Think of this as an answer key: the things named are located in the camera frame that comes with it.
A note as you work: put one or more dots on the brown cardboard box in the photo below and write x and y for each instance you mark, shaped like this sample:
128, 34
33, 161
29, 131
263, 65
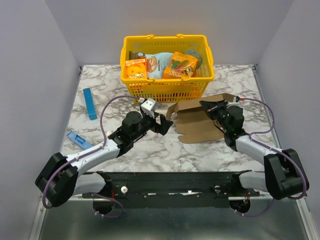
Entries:
193, 123

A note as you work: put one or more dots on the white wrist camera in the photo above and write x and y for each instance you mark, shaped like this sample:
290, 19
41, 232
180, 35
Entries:
148, 107
237, 99

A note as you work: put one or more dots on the dark brown packet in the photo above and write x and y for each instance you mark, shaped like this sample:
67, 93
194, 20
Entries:
136, 55

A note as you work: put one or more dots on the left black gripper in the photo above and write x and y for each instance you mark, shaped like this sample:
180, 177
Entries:
161, 128

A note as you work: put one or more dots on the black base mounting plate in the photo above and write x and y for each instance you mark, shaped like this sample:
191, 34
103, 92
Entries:
137, 190

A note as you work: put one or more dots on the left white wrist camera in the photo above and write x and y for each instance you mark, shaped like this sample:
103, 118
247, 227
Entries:
148, 107

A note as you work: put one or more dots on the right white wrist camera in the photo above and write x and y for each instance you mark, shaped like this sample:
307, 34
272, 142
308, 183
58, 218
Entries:
237, 99

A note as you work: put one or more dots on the green round scrubber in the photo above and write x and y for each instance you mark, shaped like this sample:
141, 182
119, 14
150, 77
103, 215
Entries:
194, 53

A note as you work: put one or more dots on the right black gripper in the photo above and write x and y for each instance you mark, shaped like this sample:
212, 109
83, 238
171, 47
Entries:
213, 109

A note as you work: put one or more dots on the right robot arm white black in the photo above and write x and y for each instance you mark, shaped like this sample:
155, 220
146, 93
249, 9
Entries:
283, 175

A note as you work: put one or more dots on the yellow plastic shopping basket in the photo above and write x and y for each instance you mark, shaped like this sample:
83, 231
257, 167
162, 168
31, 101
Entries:
168, 90

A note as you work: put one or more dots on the orange gummy candy bag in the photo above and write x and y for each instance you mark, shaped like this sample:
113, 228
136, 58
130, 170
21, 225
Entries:
181, 66

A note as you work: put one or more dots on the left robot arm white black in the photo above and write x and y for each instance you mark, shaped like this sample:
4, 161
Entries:
62, 176

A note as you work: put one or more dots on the long blue box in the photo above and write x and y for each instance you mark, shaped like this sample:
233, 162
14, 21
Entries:
91, 111

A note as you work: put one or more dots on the light blue chips bag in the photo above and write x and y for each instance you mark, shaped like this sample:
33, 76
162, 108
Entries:
157, 63

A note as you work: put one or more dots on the small blue box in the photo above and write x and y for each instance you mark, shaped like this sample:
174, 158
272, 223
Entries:
79, 141

